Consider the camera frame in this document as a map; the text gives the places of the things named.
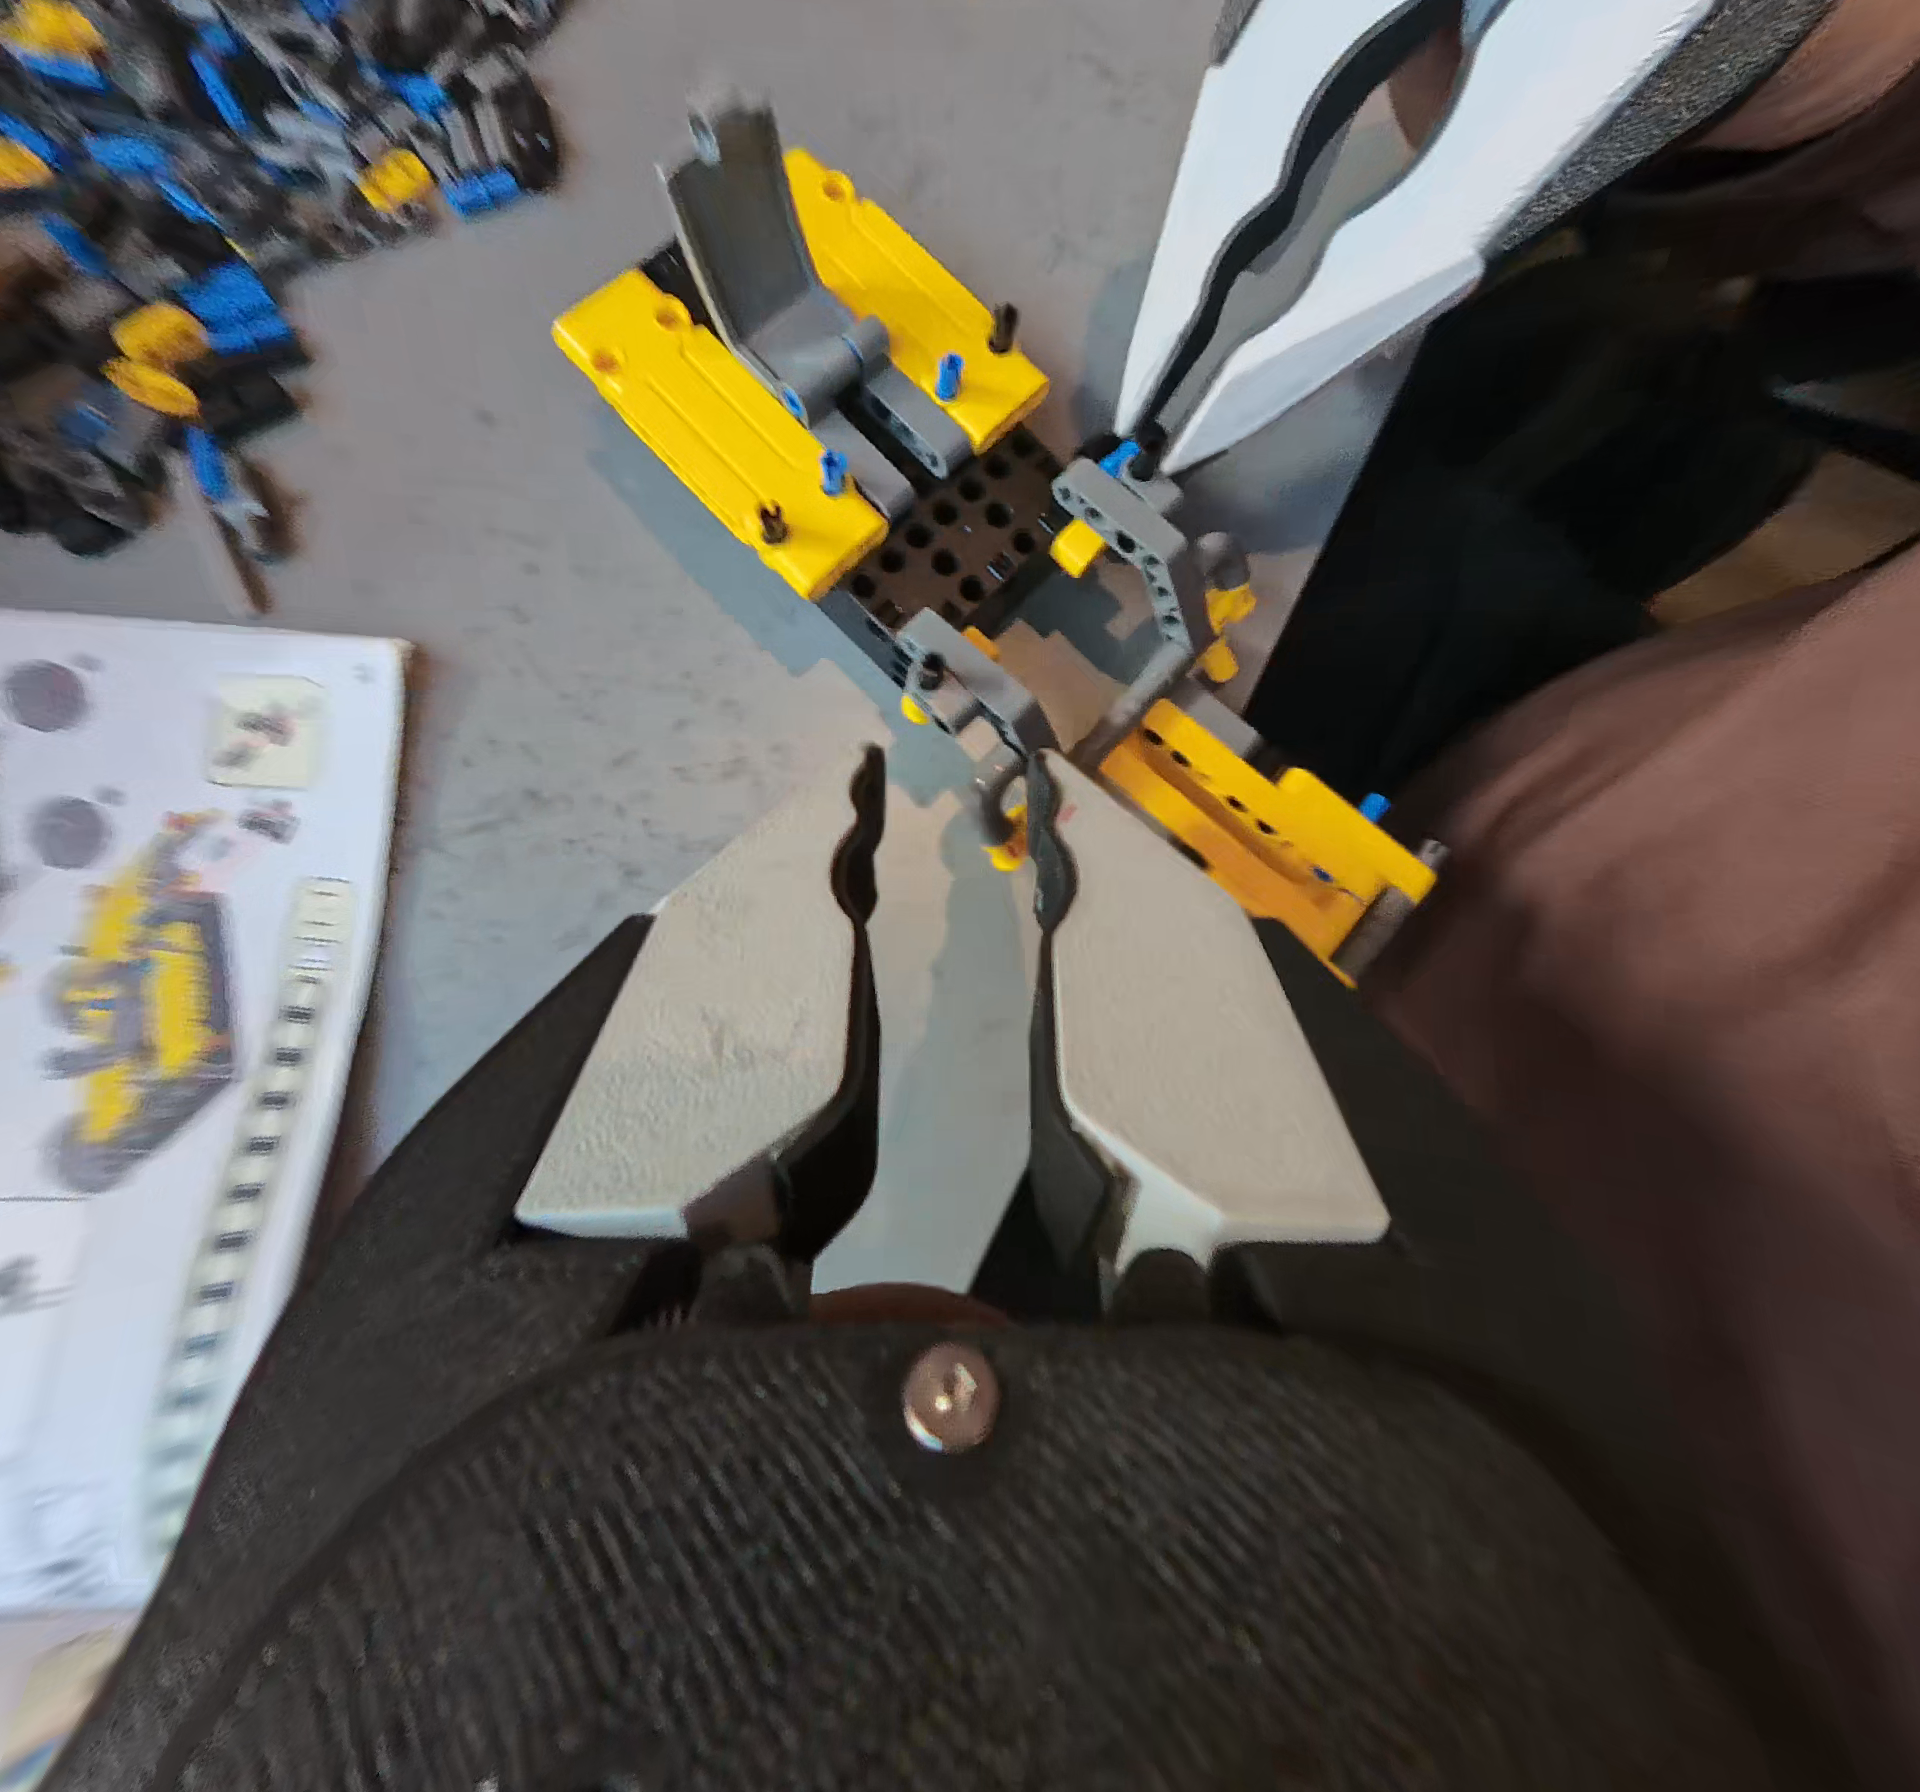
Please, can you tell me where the pile of blue grey brick parts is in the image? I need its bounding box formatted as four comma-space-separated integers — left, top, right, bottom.
0, 0, 610, 618

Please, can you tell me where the open instruction booklet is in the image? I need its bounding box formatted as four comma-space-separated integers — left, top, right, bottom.
0, 606, 417, 1617

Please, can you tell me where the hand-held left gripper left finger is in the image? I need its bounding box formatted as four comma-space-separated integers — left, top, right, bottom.
513, 745, 889, 1264

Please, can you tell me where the grey desk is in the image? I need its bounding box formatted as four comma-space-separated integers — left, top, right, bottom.
0, 0, 1434, 1792

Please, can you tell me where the yellow black brick vehicle model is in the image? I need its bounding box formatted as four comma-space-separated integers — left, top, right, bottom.
551, 102, 1445, 993

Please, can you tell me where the person's brown sweater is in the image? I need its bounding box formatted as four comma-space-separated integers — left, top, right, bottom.
1365, 576, 1920, 1792

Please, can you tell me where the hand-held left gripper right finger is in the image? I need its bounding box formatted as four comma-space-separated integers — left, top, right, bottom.
1025, 752, 1392, 1316

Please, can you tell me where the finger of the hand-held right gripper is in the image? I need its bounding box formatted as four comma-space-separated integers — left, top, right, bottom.
1158, 0, 1722, 477
1115, 0, 1486, 455

